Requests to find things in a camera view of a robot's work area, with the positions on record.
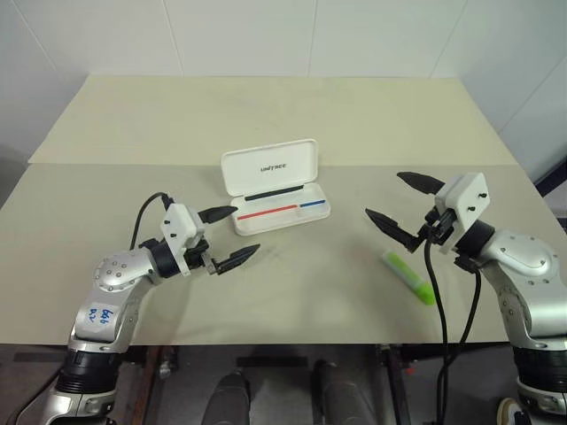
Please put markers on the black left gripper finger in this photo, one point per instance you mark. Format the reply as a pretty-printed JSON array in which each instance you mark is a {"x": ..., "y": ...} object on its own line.
[
  {"x": 237, "y": 259},
  {"x": 218, "y": 214}
]

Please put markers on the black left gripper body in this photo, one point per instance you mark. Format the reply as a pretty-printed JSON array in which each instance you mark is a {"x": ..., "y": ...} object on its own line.
[{"x": 195, "y": 257}]

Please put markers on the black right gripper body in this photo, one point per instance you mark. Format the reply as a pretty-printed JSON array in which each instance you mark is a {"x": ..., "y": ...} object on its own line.
[{"x": 438, "y": 228}]

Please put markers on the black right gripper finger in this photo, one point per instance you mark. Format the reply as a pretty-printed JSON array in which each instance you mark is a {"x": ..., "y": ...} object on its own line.
[
  {"x": 421, "y": 182},
  {"x": 392, "y": 226}
]

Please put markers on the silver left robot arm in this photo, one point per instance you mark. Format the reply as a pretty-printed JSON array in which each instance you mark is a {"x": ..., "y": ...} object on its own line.
[{"x": 111, "y": 270}]

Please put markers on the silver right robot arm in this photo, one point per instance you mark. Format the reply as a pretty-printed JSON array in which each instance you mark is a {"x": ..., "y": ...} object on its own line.
[{"x": 518, "y": 257}]

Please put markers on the white open pencil case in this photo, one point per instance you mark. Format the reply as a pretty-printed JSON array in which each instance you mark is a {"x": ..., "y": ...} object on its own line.
[{"x": 270, "y": 172}]

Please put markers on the red pen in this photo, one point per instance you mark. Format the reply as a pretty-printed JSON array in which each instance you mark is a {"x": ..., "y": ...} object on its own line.
[{"x": 266, "y": 213}]

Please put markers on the green highlighter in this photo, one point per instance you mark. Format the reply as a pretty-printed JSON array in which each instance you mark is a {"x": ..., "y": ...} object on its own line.
[{"x": 409, "y": 276}]

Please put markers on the black pen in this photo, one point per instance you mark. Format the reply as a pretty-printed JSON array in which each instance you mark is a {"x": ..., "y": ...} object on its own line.
[{"x": 274, "y": 192}]

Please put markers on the blue pen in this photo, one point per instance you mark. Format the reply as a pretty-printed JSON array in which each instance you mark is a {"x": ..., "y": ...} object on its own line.
[{"x": 313, "y": 203}]

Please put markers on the white label blue writing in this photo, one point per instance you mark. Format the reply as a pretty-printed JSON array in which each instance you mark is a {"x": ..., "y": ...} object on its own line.
[{"x": 100, "y": 315}]

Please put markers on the dark blue object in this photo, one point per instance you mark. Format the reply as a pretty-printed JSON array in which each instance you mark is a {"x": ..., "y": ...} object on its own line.
[{"x": 551, "y": 181}]

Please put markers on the dark rounded shape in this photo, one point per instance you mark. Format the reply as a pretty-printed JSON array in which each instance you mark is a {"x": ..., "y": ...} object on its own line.
[
  {"x": 339, "y": 394},
  {"x": 230, "y": 398}
]

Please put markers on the white shoe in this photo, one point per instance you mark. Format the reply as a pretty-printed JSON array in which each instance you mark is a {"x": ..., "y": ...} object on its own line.
[{"x": 508, "y": 411}]

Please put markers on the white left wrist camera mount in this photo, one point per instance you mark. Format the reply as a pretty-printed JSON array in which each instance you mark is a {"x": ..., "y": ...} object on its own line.
[{"x": 179, "y": 223}]

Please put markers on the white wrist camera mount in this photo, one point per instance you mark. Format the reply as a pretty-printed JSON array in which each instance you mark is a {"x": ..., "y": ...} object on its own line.
[
  {"x": 463, "y": 197},
  {"x": 179, "y": 223}
]

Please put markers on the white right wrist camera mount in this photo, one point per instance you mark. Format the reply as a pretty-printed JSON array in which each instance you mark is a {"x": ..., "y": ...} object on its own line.
[{"x": 463, "y": 197}]

